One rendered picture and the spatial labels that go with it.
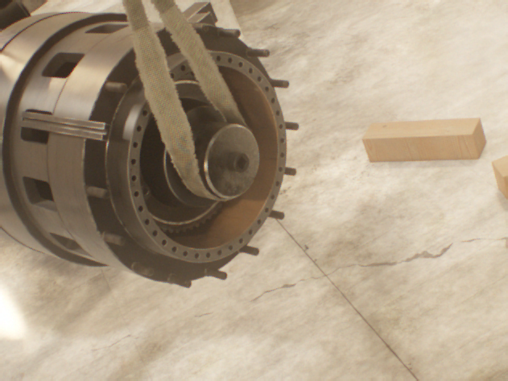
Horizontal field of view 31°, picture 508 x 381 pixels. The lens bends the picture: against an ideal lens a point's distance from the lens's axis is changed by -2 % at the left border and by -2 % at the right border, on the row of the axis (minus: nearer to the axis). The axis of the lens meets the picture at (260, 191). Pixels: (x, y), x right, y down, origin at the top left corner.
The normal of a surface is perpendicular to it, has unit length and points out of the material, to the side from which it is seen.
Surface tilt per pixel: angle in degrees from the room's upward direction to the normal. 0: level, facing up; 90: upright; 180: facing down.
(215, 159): 90
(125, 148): 50
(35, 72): 22
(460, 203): 0
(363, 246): 0
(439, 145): 90
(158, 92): 93
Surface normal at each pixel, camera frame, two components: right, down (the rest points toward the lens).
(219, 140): 0.70, 0.14
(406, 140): -0.44, 0.61
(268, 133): -0.70, 0.30
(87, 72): -0.54, -0.54
